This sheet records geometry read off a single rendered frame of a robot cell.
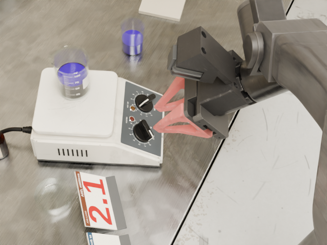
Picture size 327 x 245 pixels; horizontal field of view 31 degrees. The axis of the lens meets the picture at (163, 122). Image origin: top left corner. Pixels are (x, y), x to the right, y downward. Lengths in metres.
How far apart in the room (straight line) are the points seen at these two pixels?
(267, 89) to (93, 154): 0.31
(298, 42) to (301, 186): 0.39
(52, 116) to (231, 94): 0.29
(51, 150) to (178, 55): 0.30
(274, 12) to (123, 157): 0.33
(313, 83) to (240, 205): 0.40
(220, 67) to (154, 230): 0.30
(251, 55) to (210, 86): 0.10
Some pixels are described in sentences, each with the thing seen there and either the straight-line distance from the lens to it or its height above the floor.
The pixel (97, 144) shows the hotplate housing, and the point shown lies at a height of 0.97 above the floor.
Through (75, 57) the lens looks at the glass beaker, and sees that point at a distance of 0.90.
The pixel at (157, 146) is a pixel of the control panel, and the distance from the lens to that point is 0.93.
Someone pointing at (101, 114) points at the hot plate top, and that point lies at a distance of 0.89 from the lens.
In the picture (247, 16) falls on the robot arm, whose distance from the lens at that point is 0.78.
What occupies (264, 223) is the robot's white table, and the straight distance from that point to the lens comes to 0.93.
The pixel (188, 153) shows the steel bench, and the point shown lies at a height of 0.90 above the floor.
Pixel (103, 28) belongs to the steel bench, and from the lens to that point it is 1.12.
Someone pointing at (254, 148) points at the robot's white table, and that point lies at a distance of 0.99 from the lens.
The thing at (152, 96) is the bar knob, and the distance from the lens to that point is 0.95.
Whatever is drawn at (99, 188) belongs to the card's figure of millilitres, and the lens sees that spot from 0.91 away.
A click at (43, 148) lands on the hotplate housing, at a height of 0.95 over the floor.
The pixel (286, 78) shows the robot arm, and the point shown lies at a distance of 0.64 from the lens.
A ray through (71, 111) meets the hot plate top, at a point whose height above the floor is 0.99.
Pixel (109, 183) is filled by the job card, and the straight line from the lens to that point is 0.93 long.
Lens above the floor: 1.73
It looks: 57 degrees down
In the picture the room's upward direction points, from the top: 6 degrees clockwise
